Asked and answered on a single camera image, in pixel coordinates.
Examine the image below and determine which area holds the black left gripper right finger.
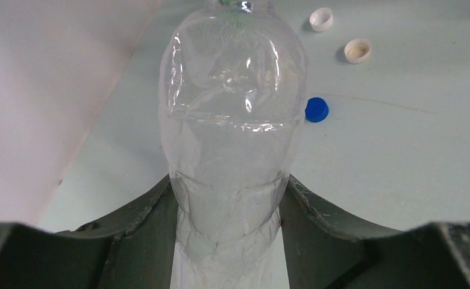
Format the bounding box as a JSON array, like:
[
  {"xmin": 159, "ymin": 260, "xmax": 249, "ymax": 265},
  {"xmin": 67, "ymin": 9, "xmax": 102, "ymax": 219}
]
[{"xmin": 280, "ymin": 176, "xmax": 470, "ymax": 288}]

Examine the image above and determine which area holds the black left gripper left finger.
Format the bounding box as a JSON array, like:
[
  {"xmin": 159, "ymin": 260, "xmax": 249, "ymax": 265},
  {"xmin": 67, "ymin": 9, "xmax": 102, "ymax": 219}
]
[{"xmin": 0, "ymin": 177, "xmax": 177, "ymax": 288}]

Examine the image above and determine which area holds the clear ribbed plastic bottle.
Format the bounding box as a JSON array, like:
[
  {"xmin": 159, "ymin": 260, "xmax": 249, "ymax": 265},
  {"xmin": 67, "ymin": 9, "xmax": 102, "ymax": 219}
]
[{"xmin": 159, "ymin": 1, "xmax": 307, "ymax": 288}]

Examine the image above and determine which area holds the blue bottle cap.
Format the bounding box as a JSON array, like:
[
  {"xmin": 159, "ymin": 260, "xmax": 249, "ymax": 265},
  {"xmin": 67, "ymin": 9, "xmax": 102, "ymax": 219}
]
[{"xmin": 305, "ymin": 97, "xmax": 330, "ymax": 123}]

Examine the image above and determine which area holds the cream bottle cap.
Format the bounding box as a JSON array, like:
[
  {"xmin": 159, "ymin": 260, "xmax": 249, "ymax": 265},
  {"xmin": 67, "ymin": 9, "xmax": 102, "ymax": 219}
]
[{"xmin": 343, "ymin": 39, "xmax": 372, "ymax": 64}]

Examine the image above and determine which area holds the white bottle cap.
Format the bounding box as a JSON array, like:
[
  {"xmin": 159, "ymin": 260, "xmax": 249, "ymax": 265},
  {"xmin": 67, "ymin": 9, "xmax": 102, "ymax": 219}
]
[{"xmin": 309, "ymin": 7, "xmax": 334, "ymax": 33}]

